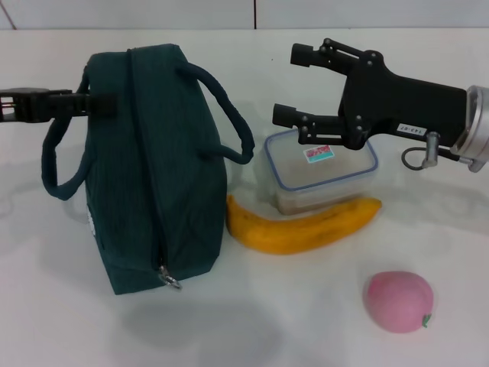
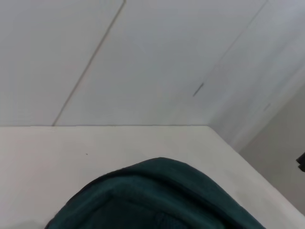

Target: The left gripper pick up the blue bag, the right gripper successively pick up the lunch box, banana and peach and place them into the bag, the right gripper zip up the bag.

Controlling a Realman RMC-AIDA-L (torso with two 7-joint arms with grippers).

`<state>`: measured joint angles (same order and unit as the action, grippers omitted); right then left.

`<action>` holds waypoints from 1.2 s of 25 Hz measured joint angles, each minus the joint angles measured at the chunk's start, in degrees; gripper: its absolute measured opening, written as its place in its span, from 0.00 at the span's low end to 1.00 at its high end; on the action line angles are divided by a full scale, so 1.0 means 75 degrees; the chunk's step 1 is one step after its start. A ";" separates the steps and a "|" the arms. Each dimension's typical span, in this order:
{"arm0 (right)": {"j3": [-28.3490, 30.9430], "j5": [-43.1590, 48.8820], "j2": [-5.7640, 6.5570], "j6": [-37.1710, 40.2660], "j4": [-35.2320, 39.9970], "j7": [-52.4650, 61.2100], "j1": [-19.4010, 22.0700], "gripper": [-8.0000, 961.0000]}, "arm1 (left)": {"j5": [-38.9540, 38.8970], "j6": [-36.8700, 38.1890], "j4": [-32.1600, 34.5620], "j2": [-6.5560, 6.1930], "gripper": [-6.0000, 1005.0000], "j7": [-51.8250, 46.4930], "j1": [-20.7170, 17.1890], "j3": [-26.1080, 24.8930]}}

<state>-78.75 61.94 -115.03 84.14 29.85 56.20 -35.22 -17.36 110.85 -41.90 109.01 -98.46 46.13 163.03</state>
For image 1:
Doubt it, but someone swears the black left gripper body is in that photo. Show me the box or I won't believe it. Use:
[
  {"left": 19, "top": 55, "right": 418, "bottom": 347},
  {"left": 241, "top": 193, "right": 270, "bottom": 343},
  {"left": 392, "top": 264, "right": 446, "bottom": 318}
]
[{"left": 0, "top": 86, "right": 53, "bottom": 125}]

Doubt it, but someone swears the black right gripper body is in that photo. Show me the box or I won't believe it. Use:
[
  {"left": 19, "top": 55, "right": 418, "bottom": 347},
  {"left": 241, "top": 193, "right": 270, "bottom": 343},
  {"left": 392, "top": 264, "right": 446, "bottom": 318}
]
[{"left": 338, "top": 49, "right": 469, "bottom": 151}]

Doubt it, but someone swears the clear lunch box blue rim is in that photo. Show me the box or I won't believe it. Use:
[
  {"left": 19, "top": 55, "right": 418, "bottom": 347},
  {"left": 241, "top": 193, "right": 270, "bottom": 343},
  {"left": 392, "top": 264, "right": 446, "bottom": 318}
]
[{"left": 263, "top": 128, "right": 380, "bottom": 215}]

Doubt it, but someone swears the dark teal insulated lunch bag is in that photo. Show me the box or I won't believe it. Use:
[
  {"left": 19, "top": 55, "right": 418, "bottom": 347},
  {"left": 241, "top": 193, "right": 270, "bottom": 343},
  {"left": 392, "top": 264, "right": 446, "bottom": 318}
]
[{"left": 40, "top": 44, "right": 256, "bottom": 296}]

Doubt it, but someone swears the yellow banana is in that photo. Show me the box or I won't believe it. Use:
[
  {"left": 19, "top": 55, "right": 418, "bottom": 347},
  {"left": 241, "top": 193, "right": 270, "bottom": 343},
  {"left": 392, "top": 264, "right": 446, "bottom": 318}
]
[{"left": 225, "top": 193, "right": 383, "bottom": 256}]

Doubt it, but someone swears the pink toy peach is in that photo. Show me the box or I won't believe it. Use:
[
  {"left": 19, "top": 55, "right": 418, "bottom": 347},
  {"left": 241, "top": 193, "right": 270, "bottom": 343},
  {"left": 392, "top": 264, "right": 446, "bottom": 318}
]
[{"left": 362, "top": 269, "right": 435, "bottom": 334}]

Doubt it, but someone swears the right gripper cable with plug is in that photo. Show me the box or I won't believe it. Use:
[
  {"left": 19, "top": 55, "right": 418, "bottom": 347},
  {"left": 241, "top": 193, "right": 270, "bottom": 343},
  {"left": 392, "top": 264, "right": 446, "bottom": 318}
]
[{"left": 400, "top": 132, "right": 474, "bottom": 171}]

